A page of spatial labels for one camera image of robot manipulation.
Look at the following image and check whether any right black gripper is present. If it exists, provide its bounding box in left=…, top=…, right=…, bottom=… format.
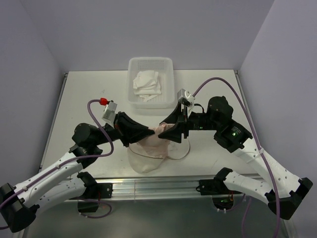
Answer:
left=158, top=101, right=219, bottom=143

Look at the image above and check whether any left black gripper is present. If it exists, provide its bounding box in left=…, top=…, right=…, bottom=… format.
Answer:
left=92, top=111, right=154, bottom=147

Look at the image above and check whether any pink bra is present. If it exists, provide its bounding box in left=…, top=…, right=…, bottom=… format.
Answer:
left=129, top=123, right=174, bottom=159

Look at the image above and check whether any mesh laundry bag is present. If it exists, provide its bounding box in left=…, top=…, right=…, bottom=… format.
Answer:
left=127, top=140, right=191, bottom=174

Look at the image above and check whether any white bra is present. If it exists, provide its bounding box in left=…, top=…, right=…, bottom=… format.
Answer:
left=133, top=70, right=161, bottom=102

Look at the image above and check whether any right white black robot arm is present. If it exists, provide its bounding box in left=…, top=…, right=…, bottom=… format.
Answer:
left=159, top=96, right=313, bottom=220

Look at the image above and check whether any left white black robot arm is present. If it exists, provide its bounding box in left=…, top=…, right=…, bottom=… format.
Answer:
left=0, top=112, right=155, bottom=233

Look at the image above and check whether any white plastic basket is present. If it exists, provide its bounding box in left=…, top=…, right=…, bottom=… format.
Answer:
left=126, top=57, right=176, bottom=109

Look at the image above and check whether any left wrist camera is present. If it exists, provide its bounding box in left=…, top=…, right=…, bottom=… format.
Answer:
left=99, top=98, right=117, bottom=126

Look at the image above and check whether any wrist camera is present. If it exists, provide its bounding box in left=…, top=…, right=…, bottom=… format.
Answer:
left=177, top=89, right=195, bottom=108
left=99, top=98, right=117, bottom=126

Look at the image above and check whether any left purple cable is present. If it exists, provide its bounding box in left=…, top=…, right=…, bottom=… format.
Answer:
left=0, top=99, right=115, bottom=229

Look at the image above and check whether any purple cable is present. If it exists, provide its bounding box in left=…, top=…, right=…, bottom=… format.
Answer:
left=193, top=77, right=282, bottom=238
left=0, top=99, right=115, bottom=229

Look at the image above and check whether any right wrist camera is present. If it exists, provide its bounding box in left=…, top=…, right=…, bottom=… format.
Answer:
left=177, top=89, right=195, bottom=108

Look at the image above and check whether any aluminium mounting rail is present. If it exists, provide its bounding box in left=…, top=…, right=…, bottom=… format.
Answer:
left=23, top=175, right=282, bottom=202

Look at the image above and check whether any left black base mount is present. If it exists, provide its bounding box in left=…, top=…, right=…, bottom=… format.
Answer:
left=77, top=182, right=113, bottom=217

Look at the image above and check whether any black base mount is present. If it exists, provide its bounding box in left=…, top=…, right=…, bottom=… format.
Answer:
left=77, top=182, right=113, bottom=217
left=196, top=179, right=234, bottom=211

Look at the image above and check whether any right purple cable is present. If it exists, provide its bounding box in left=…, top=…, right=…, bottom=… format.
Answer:
left=193, top=77, right=282, bottom=238

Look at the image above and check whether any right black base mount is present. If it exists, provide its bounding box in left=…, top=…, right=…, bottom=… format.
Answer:
left=196, top=179, right=234, bottom=211

